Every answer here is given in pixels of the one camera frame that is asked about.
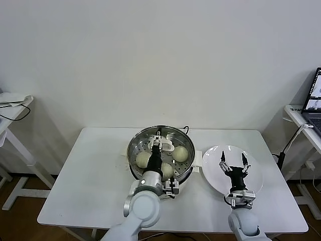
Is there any stainless steel steamer basket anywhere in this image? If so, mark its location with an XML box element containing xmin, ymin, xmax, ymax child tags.
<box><xmin>127</xmin><ymin>125</ymin><xmax>196</xmax><ymax>188</ymax></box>

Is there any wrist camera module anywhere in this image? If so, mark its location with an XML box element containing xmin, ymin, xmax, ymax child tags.
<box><xmin>224</xmin><ymin>189</ymin><xmax>256</xmax><ymax>209</ymax></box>
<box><xmin>162</xmin><ymin>177</ymin><xmax>180</xmax><ymax>199</ymax></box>

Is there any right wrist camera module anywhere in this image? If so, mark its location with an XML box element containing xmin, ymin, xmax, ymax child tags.
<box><xmin>224</xmin><ymin>189</ymin><xmax>256</xmax><ymax>209</ymax></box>

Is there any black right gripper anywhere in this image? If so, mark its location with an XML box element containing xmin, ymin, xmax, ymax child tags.
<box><xmin>219</xmin><ymin>150</ymin><xmax>252</xmax><ymax>193</ymax></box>

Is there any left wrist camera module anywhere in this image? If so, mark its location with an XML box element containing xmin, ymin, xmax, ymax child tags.
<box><xmin>162</xmin><ymin>177</ymin><xmax>180</xmax><ymax>199</ymax></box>

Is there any white round plate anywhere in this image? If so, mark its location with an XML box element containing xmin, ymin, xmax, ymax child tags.
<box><xmin>202</xmin><ymin>145</ymin><xmax>264</xmax><ymax>199</ymax></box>

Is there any white side table with cloth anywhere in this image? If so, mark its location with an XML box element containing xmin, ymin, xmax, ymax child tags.
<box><xmin>0</xmin><ymin>95</ymin><xmax>57</xmax><ymax>211</ymax></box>

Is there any grey open laptop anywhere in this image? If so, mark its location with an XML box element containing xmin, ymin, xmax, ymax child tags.
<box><xmin>302</xmin><ymin>67</ymin><xmax>321</xmax><ymax>138</ymax></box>

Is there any white folded cloth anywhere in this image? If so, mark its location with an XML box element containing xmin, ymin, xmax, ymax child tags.
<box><xmin>0</xmin><ymin>92</ymin><xmax>35</xmax><ymax>107</ymax></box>

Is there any thin black cable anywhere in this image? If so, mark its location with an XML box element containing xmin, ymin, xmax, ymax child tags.
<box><xmin>0</xmin><ymin>101</ymin><xmax>32</xmax><ymax>121</ymax></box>

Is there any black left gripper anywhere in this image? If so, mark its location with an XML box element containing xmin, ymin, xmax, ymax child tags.
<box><xmin>146</xmin><ymin>130</ymin><xmax>165</xmax><ymax>174</ymax></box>

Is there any black power adapter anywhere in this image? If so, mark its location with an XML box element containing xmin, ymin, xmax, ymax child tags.
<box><xmin>273</xmin><ymin>152</ymin><xmax>286</xmax><ymax>171</ymax></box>

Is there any white side table with laptop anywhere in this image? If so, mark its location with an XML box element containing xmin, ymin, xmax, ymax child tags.
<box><xmin>283</xmin><ymin>104</ymin><xmax>321</xmax><ymax>209</ymax></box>

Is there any white steamed baozi bun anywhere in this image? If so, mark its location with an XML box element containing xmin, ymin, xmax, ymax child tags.
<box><xmin>135</xmin><ymin>152</ymin><xmax>151</xmax><ymax>169</ymax></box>
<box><xmin>162</xmin><ymin>162</ymin><xmax>174</xmax><ymax>179</ymax></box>
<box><xmin>172</xmin><ymin>146</ymin><xmax>189</xmax><ymax>163</ymax></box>

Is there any white laptop cable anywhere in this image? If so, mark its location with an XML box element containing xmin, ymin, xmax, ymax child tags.
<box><xmin>283</xmin><ymin>124</ymin><xmax>314</xmax><ymax>154</ymax></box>

